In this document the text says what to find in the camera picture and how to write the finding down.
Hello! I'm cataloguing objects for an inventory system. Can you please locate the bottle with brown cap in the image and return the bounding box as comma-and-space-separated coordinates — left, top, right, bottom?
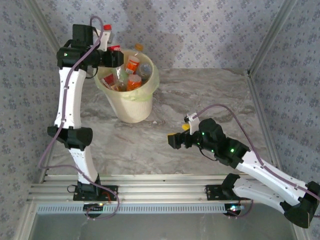
129, 43, 146, 59

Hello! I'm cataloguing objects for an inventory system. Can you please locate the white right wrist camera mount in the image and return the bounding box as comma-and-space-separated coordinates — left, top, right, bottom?
183, 112, 201, 138

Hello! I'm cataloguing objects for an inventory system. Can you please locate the small controller board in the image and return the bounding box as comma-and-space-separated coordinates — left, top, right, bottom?
83, 202, 105, 218
224, 202, 245, 217

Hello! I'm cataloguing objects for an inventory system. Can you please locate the small clear bottle green label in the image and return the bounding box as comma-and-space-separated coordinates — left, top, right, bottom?
111, 65, 129, 87

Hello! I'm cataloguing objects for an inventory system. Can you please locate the grey slotted cable duct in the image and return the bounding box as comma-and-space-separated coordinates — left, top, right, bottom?
36, 202, 230, 215

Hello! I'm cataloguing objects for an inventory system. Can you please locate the aluminium frame post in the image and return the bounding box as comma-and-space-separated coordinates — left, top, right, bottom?
23, 0, 66, 70
246, 0, 299, 76

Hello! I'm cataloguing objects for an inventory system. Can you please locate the cream ribbed plastic bin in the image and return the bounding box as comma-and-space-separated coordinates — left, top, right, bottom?
93, 49, 160, 124

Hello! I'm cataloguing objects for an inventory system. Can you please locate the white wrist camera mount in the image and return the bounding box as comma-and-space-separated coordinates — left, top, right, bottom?
183, 112, 201, 138
93, 27, 112, 53

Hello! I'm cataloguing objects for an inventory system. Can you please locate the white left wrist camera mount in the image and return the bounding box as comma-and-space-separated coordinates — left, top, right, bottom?
93, 27, 112, 53

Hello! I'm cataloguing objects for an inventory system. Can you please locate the purple cable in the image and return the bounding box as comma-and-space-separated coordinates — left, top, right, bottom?
194, 103, 320, 218
37, 15, 121, 221

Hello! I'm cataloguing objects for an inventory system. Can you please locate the orange juice bottle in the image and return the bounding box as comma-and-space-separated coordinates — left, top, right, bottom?
126, 73, 143, 92

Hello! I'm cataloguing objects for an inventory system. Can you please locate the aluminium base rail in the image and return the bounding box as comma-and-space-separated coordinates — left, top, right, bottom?
26, 174, 276, 204

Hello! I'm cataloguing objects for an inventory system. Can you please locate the aluminium side rail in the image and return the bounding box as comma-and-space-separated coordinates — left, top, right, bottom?
246, 70, 285, 173

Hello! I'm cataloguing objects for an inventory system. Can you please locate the small orange checkered bottle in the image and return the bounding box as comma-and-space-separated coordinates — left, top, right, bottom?
124, 54, 141, 75

